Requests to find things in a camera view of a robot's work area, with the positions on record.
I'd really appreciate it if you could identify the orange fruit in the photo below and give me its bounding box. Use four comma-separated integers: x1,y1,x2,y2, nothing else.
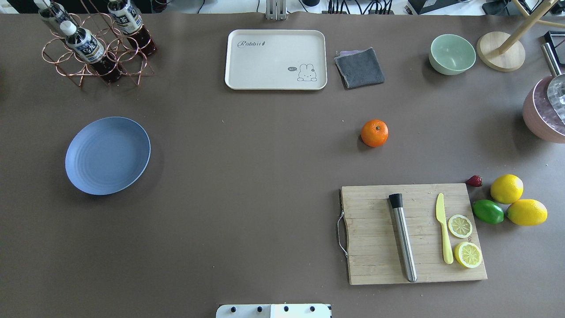
360,119,389,148

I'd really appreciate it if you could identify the blue plate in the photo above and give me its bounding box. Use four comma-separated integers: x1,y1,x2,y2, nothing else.
65,117,151,195

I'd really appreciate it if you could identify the cream rabbit tray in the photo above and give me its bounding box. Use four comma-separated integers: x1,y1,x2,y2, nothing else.
224,30,328,91

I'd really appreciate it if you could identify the grey folded cloth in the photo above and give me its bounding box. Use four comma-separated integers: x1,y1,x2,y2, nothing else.
334,47,385,89

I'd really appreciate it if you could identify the steel muddler black tip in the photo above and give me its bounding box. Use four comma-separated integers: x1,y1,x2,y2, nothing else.
388,193,418,283

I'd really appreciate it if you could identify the bamboo cutting board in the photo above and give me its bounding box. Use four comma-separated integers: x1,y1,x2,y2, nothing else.
340,183,488,284

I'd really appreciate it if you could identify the lemon half slice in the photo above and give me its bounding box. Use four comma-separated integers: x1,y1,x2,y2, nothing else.
454,242,482,269
447,215,474,239

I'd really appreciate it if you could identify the yellow plastic knife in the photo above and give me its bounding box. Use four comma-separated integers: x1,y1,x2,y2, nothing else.
435,193,454,264

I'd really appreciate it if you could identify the red strawberry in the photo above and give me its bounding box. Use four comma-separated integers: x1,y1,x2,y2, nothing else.
465,175,483,187

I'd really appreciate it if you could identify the mint green bowl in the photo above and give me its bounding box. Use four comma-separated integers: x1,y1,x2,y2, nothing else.
428,34,476,75

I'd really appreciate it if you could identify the green lime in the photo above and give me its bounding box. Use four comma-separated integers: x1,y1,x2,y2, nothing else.
471,199,505,225

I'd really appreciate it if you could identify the yellow lemon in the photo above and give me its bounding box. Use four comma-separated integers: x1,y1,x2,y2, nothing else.
490,174,524,204
506,199,548,226

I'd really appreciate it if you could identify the wooden cup stand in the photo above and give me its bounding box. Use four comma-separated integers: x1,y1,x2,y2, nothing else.
476,0,565,72

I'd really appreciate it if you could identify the tea bottle white cap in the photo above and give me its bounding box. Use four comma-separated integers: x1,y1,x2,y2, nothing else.
60,20,123,83

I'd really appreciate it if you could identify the pink bowl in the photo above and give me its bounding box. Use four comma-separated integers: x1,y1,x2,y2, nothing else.
522,76,565,144

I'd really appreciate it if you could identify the metal ice scoop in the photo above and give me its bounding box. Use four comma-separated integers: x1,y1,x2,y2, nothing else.
542,42,565,124

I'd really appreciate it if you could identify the black framed tray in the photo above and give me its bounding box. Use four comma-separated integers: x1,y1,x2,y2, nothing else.
543,30,565,64

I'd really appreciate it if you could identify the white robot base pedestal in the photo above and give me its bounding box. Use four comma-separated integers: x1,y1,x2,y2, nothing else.
215,303,332,318

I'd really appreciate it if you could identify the copper wire bottle rack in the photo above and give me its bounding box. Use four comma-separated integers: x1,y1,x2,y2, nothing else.
41,0,154,87

